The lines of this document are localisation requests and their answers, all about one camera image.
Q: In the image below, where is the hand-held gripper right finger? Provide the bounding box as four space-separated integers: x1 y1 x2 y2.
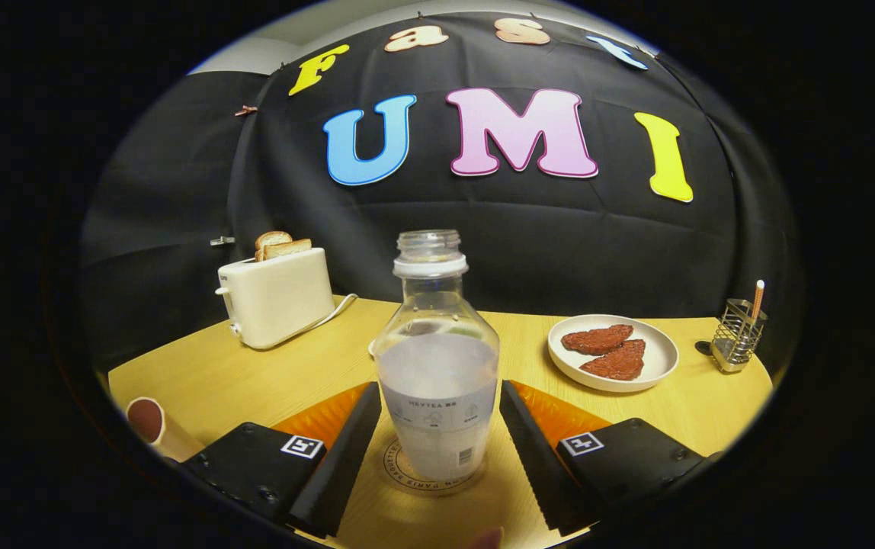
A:
498 380 722 535

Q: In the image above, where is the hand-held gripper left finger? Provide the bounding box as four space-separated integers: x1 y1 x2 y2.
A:
178 381 383 539

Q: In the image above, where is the round wooden coaster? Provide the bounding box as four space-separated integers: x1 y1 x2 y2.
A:
383 438 484 493

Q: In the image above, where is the clear juice bottle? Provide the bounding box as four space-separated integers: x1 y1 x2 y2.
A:
371 230 501 483

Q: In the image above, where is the beige cup with wooden handle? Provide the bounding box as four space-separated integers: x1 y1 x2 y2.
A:
126 396 206 464

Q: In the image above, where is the wooden table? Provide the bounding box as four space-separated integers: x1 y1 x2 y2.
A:
106 295 775 549

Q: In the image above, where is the reddish meat patty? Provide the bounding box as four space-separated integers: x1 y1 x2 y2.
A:
561 324 635 356
579 339 646 381

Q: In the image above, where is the white round plate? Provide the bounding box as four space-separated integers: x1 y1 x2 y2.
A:
547 314 680 393

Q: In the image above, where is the cream toaster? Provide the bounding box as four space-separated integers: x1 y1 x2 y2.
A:
215 247 337 351

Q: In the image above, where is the toast slice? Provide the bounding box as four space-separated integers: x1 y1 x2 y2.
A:
255 231 293 260
261 239 313 262

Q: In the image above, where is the white toaster cable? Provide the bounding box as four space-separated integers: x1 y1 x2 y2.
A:
308 294 359 330

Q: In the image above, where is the metal wire utensil holder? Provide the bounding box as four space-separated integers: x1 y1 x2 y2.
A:
710 298 768 374

